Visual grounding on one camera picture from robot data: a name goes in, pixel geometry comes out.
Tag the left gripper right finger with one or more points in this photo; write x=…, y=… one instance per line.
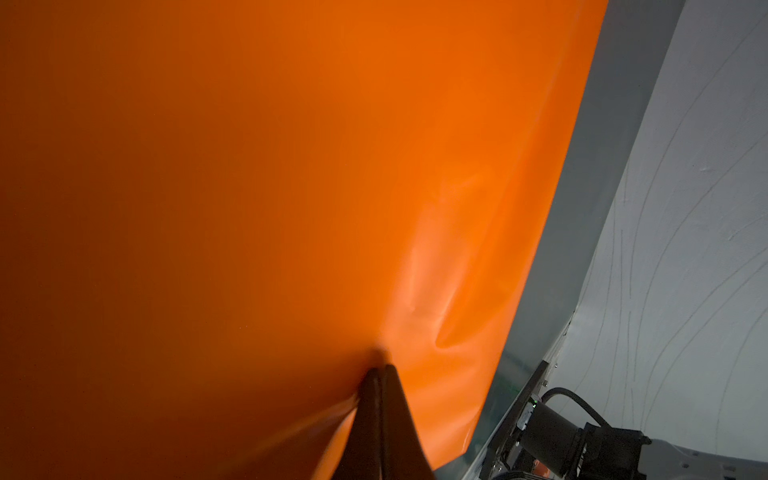
x=401, y=452

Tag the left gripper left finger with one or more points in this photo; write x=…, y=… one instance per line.
x=362, y=456

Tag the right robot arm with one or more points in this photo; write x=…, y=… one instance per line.
x=535, y=442

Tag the green table mat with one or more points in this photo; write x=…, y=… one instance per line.
x=632, y=45

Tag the orange wrapping paper sheet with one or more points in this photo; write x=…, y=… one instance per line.
x=216, y=216

